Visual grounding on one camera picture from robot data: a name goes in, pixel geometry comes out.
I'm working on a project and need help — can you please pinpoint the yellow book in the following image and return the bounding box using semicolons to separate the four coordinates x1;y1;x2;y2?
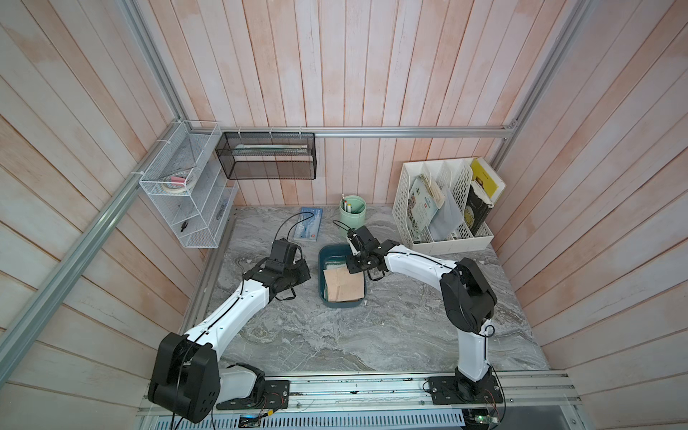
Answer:
470;158;506;204

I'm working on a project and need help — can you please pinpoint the dark teal storage box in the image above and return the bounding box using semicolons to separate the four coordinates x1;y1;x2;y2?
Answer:
318;244;367;308

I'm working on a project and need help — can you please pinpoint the black mesh wall basket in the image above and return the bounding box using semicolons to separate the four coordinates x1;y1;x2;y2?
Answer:
215;131;317;180

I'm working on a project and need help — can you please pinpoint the dark book in organizer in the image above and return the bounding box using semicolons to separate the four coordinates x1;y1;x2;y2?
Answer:
464;181;494;237

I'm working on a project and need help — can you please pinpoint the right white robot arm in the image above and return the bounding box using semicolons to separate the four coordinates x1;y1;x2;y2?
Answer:
346;227;497;383

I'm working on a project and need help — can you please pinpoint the aluminium rail frame front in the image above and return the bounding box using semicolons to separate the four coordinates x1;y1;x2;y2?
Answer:
136;369;582;417

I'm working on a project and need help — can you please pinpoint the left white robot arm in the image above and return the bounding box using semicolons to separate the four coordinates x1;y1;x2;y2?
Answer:
147;238;310;424

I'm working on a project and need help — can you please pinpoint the grey folder in organizer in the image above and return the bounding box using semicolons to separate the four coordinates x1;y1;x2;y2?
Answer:
429;188;464;242

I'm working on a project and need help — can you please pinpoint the white plastic file organizer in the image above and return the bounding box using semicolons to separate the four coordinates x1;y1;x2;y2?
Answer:
392;159;494;255

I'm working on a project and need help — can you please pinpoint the brown paper stack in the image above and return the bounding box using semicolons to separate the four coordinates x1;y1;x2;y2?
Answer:
324;266;365;303

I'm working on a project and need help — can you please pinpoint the mint green pen cup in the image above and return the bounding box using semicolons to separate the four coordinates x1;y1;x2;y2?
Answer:
340;195;367;229

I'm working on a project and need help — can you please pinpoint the blue packaged item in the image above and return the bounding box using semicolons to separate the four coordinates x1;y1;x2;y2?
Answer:
292;207;324;242

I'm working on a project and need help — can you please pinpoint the white wire wall shelf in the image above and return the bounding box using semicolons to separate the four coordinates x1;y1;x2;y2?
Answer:
140;120;238;249

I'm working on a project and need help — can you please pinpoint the tape roll on shelf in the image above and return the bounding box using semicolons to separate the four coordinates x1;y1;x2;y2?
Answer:
161;174;196;194

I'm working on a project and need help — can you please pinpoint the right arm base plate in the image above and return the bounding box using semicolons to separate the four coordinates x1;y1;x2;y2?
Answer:
425;372;503;405

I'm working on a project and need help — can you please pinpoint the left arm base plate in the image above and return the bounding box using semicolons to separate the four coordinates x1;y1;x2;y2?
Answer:
216;379;290;411

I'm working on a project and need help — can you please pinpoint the illustrated booklet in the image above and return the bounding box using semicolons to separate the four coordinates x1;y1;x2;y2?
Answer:
407;174;444;241

